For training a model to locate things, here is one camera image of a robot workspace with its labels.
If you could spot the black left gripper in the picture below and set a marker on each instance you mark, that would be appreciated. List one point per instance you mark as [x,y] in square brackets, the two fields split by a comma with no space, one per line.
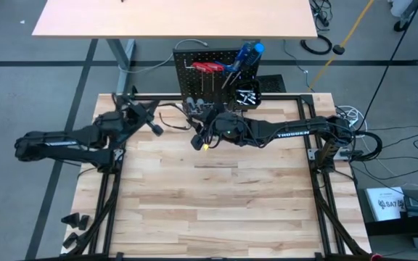
[116,121]

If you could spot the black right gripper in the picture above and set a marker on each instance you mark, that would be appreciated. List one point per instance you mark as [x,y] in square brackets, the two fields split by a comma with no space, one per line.
[230,128]

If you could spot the black screwdriver with blue cap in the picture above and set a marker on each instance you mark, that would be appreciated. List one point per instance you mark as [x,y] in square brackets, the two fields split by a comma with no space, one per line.
[254,52]

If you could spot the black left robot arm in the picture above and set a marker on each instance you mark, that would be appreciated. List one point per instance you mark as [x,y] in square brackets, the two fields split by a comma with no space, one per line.
[49,145]

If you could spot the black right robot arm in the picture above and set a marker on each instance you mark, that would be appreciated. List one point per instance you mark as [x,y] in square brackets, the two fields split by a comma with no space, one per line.
[303,128]

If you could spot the black metal peg board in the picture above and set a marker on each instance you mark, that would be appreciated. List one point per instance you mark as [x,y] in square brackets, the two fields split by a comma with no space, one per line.
[194,85]

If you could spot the black plastic peg board bin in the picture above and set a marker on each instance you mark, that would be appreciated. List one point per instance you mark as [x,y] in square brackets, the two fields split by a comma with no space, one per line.
[258,87]

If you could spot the yellow label tag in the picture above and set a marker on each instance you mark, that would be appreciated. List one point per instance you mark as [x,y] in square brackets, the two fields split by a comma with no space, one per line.
[206,147]

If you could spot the black perforated plate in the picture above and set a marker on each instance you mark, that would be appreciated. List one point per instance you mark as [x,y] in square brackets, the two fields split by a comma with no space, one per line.
[272,84]

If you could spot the light wood desk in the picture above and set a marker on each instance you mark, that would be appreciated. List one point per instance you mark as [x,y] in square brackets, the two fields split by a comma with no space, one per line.
[176,18]

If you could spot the black printed spare part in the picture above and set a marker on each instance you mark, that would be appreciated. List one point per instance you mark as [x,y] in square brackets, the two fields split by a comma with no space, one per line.
[72,221]
[71,240]
[84,223]

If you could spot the white printed box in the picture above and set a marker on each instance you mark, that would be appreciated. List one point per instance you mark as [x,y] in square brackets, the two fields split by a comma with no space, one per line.
[374,194]

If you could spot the grey cart leg with caster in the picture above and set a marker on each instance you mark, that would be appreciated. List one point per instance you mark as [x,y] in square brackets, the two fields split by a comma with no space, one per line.
[400,26]

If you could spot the black equipment stand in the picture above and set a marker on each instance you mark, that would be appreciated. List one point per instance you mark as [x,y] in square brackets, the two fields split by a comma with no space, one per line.
[394,228]

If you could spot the small red object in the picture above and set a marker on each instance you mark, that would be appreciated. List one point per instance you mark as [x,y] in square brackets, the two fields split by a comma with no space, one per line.
[376,257]

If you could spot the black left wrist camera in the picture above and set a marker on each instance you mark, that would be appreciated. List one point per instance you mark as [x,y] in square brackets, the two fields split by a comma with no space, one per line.
[155,128]

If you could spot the silver multi-hook tool rail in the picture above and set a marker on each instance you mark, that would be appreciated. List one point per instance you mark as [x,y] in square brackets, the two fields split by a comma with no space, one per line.
[188,65]

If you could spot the black aluminium table frame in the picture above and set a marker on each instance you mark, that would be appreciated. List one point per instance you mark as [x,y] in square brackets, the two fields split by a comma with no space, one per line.
[147,232]

